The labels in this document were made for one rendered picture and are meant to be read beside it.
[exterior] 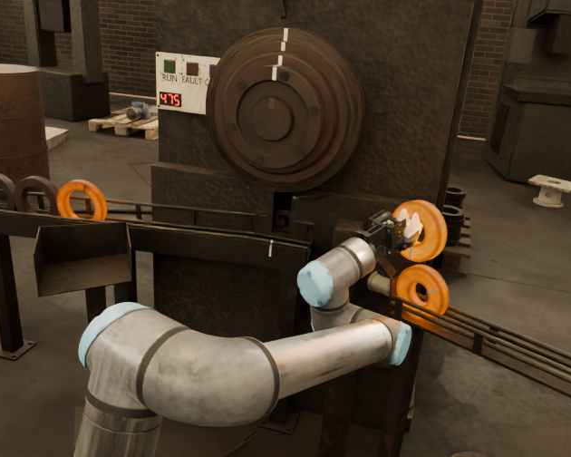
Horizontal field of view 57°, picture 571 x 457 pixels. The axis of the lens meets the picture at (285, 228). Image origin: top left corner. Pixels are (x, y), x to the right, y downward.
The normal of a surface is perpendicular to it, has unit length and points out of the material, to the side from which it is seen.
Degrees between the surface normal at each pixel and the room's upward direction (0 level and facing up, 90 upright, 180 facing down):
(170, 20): 90
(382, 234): 89
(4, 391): 0
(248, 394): 73
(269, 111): 90
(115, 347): 55
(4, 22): 90
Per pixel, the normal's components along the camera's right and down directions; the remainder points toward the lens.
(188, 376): 0.04, -0.25
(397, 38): -0.27, 0.34
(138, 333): -0.21, -0.73
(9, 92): 0.68, 0.32
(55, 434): 0.07, -0.92
